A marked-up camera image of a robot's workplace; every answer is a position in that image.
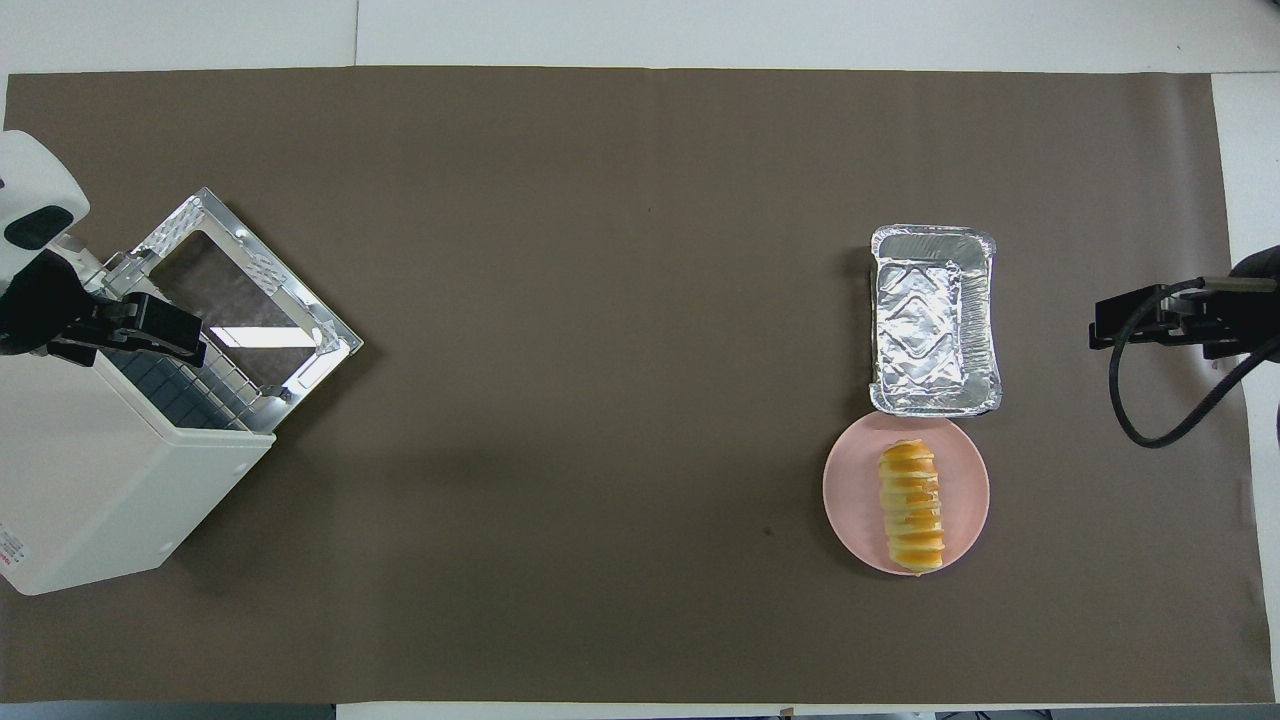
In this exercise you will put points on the pink round plate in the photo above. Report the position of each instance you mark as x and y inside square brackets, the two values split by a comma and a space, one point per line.
[855, 500]

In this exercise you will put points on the white toaster oven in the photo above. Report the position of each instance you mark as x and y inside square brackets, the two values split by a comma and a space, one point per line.
[90, 470]

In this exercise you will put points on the chrome glass oven door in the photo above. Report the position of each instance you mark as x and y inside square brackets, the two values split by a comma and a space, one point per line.
[250, 290]

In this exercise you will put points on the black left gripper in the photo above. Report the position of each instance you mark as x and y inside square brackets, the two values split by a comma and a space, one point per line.
[45, 305]

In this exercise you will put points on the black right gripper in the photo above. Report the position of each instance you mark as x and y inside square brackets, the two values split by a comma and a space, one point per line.
[1250, 315]

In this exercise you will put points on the aluminium foil tray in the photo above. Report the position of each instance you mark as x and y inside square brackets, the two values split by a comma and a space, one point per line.
[930, 320]

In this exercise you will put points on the brown table mat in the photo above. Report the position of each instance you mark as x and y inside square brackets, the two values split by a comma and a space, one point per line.
[620, 300]

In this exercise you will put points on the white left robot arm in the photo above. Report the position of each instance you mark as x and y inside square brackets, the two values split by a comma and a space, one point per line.
[35, 190]

